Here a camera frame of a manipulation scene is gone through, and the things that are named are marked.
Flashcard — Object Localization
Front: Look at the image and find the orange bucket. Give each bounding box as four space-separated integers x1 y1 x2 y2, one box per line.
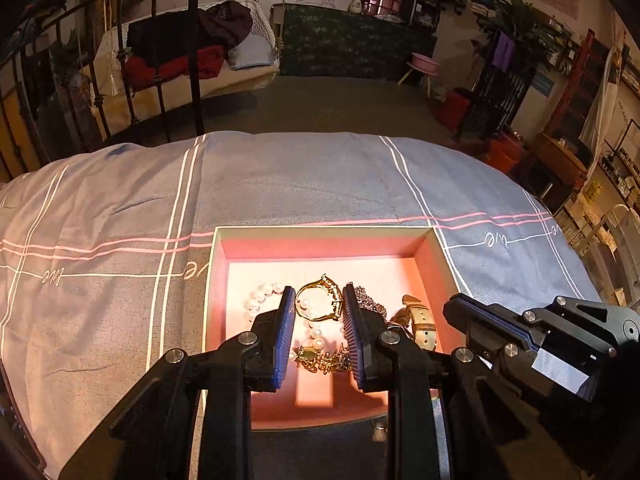
483 133 527 176

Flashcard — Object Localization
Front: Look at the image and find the pink stool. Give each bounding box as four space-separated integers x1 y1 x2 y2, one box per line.
397 52 440 96

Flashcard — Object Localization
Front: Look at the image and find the gold leather strap watch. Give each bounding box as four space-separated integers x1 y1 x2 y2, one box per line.
390 295 437 351

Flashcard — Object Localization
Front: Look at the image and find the dark maroon bag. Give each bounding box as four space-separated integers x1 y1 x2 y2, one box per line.
198 0 253 51

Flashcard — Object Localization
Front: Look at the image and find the white pearl bracelet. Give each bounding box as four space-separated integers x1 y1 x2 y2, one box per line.
243 282 331 356

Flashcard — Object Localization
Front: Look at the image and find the pale green jewelry box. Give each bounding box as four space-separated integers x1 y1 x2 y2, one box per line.
202 226 464 430

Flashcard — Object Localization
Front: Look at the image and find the chunky gold ring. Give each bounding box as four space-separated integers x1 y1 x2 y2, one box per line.
294 273 346 324

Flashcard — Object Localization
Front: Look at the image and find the black iron bed frame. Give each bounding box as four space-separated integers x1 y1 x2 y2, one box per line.
1 0 200 180

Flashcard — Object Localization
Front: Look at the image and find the red blanket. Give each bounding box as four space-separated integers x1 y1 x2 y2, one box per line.
122 46 224 92

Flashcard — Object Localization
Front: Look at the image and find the gold snowflake brooch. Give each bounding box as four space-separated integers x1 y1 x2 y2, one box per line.
293 346 352 375

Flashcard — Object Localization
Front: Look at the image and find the green floral covered table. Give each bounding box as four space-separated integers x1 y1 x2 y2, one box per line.
269 3 437 81

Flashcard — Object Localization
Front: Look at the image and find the light blue pillow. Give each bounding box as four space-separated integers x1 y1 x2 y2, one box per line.
228 34 274 70

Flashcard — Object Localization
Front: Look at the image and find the grey striped bed cover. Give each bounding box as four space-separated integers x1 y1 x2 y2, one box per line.
1 131 598 477

